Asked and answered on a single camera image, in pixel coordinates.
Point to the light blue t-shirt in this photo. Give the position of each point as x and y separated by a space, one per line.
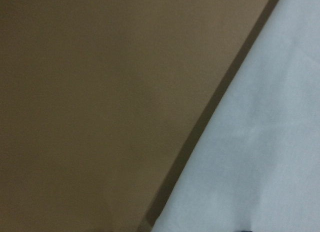
257 162

